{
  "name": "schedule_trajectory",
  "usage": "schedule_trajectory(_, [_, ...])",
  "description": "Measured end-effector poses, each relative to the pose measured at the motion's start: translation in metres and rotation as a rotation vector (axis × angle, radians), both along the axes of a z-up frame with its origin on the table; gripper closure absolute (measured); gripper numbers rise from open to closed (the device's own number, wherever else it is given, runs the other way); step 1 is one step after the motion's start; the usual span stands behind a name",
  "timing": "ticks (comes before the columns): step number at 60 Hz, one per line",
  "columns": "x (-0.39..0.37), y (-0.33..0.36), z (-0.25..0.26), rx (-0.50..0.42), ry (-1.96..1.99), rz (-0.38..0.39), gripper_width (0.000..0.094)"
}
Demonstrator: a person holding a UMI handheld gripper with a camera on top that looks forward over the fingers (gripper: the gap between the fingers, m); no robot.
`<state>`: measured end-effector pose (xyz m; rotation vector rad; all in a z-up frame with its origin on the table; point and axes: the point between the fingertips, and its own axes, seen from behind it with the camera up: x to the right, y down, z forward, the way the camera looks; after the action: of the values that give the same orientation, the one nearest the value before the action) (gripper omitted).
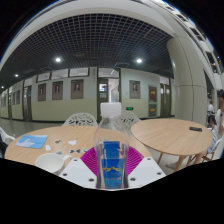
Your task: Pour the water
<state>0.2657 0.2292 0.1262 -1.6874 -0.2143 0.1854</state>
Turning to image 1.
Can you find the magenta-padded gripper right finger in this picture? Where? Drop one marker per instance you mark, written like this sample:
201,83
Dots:
145,171

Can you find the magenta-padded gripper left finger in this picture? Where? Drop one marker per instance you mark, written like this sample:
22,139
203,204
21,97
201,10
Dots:
77,171

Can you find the clear blue-labelled water bottle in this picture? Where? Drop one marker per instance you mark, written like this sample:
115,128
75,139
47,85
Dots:
111,146

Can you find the small patterned card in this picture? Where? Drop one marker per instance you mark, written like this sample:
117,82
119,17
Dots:
60,152
75,151

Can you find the white paper piece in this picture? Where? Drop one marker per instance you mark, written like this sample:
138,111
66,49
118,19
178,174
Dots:
72,142
48,147

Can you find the small dark card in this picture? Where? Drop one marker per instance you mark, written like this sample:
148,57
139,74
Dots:
58,141

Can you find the round wooden side table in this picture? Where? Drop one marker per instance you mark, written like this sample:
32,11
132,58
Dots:
170,136

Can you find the white lattice-back chair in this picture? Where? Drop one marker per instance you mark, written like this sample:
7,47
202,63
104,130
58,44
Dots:
80,120
129,119

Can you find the blue booklet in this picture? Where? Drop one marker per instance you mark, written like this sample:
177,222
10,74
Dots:
32,141

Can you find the green exit sign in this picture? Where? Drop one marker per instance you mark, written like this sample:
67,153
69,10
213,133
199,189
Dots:
129,108

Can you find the black phone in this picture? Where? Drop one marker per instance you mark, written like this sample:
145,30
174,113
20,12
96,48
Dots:
195,129

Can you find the white plastic chair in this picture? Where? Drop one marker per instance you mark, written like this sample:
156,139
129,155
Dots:
218,148

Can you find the white armchair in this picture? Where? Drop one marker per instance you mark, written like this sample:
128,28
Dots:
6,136

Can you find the open doorway with door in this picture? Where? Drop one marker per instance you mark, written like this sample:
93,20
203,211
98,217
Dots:
108,95

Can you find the round ceiling lights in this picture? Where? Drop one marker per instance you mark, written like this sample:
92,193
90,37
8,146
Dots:
58,59

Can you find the framed wall portraits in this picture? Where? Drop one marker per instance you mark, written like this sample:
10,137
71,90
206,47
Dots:
77,89

